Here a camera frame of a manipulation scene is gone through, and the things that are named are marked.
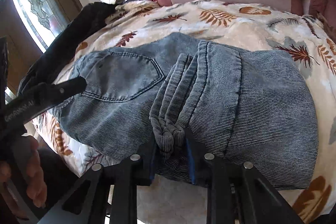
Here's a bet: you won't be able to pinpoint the grey denim pants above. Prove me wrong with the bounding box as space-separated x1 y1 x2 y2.
52 33 318 189

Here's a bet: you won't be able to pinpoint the person's left hand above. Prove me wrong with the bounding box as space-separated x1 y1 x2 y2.
1 135 47 220

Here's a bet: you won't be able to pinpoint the stained glass wooden door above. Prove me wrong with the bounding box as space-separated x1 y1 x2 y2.
1 0 88 93

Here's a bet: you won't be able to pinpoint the black garment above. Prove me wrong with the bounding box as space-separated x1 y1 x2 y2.
18 2 116 95

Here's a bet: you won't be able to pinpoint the leaf-patterned beige blanket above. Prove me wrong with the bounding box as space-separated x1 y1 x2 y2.
33 0 335 223

